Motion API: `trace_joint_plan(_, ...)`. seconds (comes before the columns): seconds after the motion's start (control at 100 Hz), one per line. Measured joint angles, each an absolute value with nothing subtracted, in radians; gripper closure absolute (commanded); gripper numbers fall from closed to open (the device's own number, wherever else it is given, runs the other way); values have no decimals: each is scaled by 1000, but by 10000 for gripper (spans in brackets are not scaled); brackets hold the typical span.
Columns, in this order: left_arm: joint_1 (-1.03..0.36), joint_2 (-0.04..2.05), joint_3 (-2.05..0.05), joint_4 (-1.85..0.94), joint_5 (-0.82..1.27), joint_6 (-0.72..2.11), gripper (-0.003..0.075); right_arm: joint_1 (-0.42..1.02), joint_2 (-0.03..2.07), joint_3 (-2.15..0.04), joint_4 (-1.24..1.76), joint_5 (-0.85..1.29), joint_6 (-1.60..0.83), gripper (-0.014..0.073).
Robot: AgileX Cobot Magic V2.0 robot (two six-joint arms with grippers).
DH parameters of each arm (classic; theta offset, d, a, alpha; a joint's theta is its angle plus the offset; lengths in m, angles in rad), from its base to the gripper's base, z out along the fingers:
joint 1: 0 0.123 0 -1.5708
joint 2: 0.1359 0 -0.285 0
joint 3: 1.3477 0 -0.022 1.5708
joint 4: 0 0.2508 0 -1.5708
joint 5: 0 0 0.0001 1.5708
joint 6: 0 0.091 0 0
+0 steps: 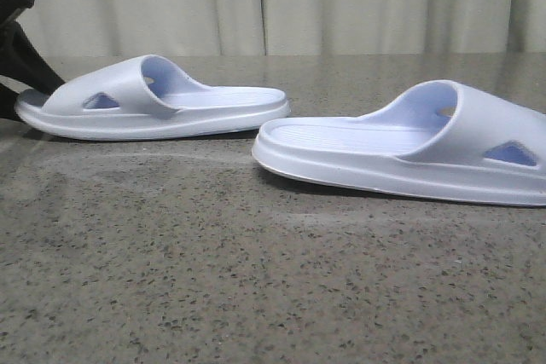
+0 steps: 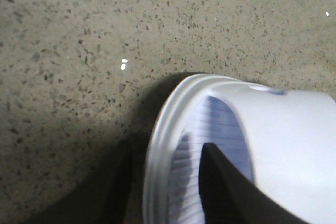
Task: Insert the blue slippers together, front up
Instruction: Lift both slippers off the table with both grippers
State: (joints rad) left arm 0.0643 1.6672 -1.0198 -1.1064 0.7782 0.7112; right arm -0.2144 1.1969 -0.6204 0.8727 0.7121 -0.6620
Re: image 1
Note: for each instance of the beige background curtain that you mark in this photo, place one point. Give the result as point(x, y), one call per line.
point(283, 27)

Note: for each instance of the light blue slipper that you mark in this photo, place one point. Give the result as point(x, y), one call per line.
point(439, 139)
point(147, 98)

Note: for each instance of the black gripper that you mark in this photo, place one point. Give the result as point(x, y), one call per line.
point(19, 59)

